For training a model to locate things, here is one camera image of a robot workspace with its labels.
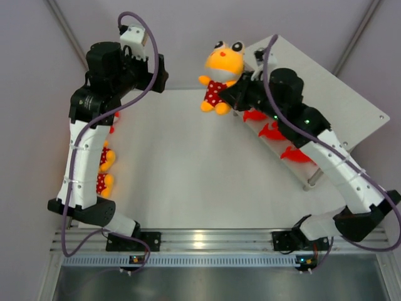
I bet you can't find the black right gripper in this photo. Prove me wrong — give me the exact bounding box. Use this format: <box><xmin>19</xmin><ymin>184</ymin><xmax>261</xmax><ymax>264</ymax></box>
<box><xmin>220</xmin><ymin>71</ymin><xmax>285</xmax><ymax>123</ymax></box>

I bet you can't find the yellow plush polka-dot front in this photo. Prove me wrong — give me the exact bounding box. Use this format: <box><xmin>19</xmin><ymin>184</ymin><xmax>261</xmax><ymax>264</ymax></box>
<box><xmin>96</xmin><ymin>173</ymin><xmax>114</xmax><ymax>198</ymax></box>

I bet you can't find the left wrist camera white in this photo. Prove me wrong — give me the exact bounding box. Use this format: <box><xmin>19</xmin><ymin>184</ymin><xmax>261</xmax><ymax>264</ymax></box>
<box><xmin>120</xmin><ymin>24</ymin><xmax>148</xmax><ymax>61</ymax></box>

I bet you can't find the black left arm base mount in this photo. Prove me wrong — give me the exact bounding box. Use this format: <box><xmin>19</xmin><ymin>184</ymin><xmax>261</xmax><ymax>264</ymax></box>
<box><xmin>105</xmin><ymin>231</ymin><xmax>162</xmax><ymax>252</ymax></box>

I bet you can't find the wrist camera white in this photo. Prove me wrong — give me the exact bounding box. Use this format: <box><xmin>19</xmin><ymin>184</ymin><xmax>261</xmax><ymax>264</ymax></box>
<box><xmin>120</xmin><ymin>24</ymin><xmax>148</xmax><ymax>61</ymax></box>
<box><xmin>251</xmin><ymin>48</ymin><xmax>278</xmax><ymax>80</ymax></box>

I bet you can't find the yellow plush polka-dot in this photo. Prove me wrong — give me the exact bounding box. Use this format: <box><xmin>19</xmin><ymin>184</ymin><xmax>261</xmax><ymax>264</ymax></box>
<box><xmin>98</xmin><ymin>140</ymin><xmax>116</xmax><ymax>173</ymax></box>
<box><xmin>96</xmin><ymin>173</ymin><xmax>114</xmax><ymax>198</ymax></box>
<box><xmin>198</xmin><ymin>41</ymin><xmax>245</xmax><ymax>115</ymax></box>

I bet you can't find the red shark plush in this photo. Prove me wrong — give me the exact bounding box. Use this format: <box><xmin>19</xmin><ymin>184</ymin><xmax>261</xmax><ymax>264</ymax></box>
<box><xmin>242</xmin><ymin>110</ymin><xmax>268</xmax><ymax>122</ymax></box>
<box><xmin>280</xmin><ymin>145</ymin><xmax>313</xmax><ymax>163</ymax></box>
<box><xmin>109</xmin><ymin>111</ymin><xmax>120</xmax><ymax>134</ymax></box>
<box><xmin>258</xmin><ymin>121</ymin><xmax>286</xmax><ymax>141</ymax></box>

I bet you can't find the white slotted cable duct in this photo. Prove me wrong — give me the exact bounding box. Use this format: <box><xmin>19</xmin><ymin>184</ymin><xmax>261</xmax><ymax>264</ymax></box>
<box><xmin>63</xmin><ymin>254</ymin><xmax>312</xmax><ymax>268</ymax></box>

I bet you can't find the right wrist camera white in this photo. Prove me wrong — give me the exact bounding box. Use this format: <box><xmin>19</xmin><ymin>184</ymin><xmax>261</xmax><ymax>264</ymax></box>
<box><xmin>251</xmin><ymin>48</ymin><xmax>278</xmax><ymax>80</ymax></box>

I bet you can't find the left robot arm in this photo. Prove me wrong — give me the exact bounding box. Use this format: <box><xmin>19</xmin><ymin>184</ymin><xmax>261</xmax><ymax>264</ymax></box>
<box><xmin>48</xmin><ymin>41</ymin><xmax>168</xmax><ymax>251</ymax></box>

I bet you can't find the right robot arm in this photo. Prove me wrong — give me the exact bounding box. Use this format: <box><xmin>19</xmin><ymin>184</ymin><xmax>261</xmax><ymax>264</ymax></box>
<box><xmin>219</xmin><ymin>68</ymin><xmax>400</xmax><ymax>249</ymax></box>

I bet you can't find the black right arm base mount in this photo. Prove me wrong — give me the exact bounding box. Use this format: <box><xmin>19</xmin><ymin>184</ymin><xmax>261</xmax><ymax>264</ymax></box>
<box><xmin>271</xmin><ymin>230</ymin><xmax>313</xmax><ymax>253</ymax></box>

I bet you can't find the white two-tier shelf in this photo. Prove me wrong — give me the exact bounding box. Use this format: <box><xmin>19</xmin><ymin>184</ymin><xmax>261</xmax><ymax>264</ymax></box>
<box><xmin>245</xmin><ymin>37</ymin><xmax>390</xmax><ymax>191</ymax></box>

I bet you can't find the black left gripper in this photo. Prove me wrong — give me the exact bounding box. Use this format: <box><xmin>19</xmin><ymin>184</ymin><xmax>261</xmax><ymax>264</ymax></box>
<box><xmin>111</xmin><ymin>44</ymin><xmax>167</xmax><ymax>100</ymax></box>

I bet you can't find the red shark plush back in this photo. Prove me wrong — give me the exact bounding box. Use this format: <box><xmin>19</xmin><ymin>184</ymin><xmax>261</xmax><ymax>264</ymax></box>
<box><xmin>242</xmin><ymin>110</ymin><xmax>268</xmax><ymax>122</ymax></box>

